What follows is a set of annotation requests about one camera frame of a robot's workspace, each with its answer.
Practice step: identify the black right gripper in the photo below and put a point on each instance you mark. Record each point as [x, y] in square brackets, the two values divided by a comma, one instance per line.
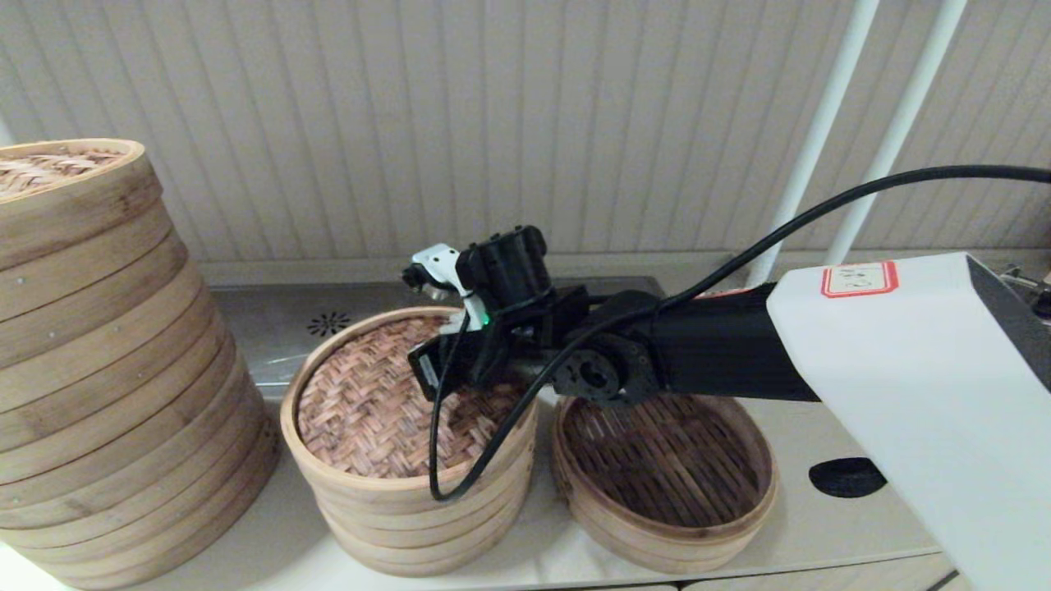
[509, 345]

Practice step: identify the woven bamboo steamer lid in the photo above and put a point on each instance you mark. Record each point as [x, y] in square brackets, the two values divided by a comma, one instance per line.
[361, 410]

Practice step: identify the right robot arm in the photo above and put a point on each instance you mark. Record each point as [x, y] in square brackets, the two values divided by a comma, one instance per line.
[722, 353]

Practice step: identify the small bamboo steamer basket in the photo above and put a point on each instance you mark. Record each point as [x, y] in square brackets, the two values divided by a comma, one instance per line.
[394, 525]
[419, 562]
[665, 546]

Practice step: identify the large bamboo steamer basket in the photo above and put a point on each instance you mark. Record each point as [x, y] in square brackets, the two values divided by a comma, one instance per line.
[98, 558]
[82, 507]
[82, 286]
[82, 376]
[82, 450]

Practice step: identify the large woven bamboo lid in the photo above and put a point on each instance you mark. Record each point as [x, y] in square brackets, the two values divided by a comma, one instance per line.
[82, 210]

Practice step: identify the round steel pot lid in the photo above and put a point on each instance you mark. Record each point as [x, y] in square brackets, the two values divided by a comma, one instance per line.
[1041, 305]

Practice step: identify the stainless steel steam plate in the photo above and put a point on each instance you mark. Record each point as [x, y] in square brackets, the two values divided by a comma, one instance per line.
[271, 320]

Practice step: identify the white metal pole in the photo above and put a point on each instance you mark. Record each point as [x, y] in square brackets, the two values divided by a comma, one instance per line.
[917, 82]
[821, 123]

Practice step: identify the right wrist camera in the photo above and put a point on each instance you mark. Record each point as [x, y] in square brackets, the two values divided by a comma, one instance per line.
[509, 263]

